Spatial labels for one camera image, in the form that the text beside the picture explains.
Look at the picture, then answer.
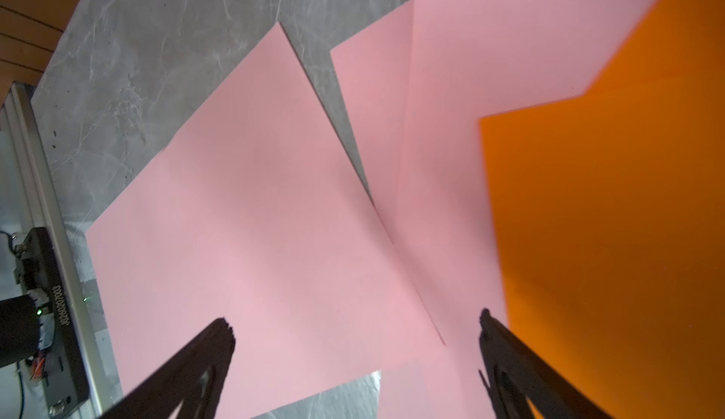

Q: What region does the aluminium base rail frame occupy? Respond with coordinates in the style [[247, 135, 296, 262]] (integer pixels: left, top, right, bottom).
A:
[[1, 83, 113, 418]]

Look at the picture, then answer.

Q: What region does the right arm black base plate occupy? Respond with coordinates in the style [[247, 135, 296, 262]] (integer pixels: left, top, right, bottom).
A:
[[14, 227, 90, 418]]

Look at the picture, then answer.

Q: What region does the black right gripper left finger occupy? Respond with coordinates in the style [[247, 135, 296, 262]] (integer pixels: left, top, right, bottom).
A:
[[103, 318, 236, 418]]

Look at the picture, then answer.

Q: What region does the large orange paper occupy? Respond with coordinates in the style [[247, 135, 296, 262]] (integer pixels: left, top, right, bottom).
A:
[[481, 0, 724, 418]]

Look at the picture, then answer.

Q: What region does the large curved pink paper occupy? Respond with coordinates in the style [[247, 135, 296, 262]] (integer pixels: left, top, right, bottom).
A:
[[85, 25, 438, 418]]

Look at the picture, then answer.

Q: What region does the pink paper top right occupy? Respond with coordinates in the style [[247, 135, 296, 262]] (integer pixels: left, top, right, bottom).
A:
[[332, 0, 655, 418]]

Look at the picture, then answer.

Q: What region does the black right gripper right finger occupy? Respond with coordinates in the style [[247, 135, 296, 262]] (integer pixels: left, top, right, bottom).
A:
[[479, 309, 609, 418]]

